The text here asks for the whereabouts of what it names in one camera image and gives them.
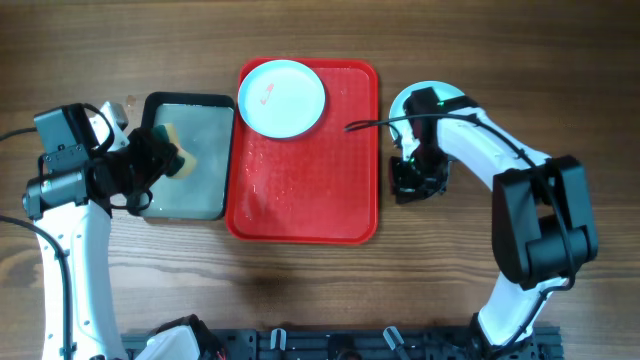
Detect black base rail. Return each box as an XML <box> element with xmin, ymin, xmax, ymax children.
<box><xmin>119</xmin><ymin>324</ymin><xmax>565</xmax><ymax>360</ymax></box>

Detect light blue plate top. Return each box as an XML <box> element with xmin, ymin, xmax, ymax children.
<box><xmin>237</xmin><ymin>59</ymin><xmax>326</xmax><ymax>139</ymax></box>

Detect red plastic tray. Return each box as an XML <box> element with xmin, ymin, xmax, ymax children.
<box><xmin>225</xmin><ymin>58</ymin><xmax>379</xmax><ymax>245</ymax></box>

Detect light blue plate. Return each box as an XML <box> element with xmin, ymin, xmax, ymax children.
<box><xmin>389</xmin><ymin>81</ymin><xmax>465</xmax><ymax>161</ymax></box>
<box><xmin>237</xmin><ymin>59</ymin><xmax>326</xmax><ymax>139</ymax></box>

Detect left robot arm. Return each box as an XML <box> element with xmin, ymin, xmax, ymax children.
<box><xmin>23</xmin><ymin>103</ymin><xmax>195</xmax><ymax>359</ymax></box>

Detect green yellow sponge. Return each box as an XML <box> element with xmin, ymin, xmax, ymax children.
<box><xmin>152</xmin><ymin>123</ymin><xmax>197</xmax><ymax>179</ymax></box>

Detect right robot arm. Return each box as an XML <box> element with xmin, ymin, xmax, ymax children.
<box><xmin>388</xmin><ymin>81</ymin><xmax>598</xmax><ymax>359</ymax></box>

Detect black water tray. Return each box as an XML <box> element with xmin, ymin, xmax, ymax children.
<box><xmin>136</xmin><ymin>92</ymin><xmax>235</xmax><ymax>220</ymax></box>

